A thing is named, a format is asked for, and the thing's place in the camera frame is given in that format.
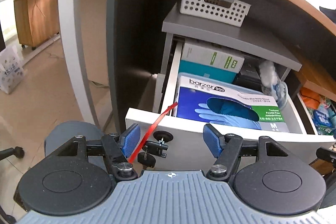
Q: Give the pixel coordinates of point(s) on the white teal thermometer box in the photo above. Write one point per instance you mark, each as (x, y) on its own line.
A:
(213, 62)

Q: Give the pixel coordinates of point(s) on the white printed shopping bag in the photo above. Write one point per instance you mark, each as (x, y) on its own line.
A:
(12, 71)

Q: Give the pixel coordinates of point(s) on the blue wet wipes pack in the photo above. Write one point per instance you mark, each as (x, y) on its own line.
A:
(324, 120)

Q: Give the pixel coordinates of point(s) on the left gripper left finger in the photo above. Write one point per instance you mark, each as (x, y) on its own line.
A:
(115, 150)

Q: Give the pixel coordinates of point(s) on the orange snack packet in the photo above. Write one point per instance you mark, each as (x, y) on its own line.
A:
(310, 98)

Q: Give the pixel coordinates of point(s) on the white perforated plastic basket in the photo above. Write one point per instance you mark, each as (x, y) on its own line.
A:
(232, 12)

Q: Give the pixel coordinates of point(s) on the wooden rolling cabinet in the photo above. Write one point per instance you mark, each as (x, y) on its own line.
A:
(36, 21)

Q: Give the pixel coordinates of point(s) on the light blue plastic case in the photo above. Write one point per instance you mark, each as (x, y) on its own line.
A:
(202, 81)

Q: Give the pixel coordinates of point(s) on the white cotton in bag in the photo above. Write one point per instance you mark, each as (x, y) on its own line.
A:
(271, 84)

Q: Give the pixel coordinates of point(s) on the grey white drawer cabinet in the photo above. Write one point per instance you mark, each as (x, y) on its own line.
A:
(188, 151)

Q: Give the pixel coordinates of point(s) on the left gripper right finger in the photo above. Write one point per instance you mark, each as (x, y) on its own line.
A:
(228, 150)

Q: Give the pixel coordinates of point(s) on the blue nitrile glove box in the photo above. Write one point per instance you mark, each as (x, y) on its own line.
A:
(229, 106)

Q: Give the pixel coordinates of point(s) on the small black box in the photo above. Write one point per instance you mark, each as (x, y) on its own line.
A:
(248, 76)

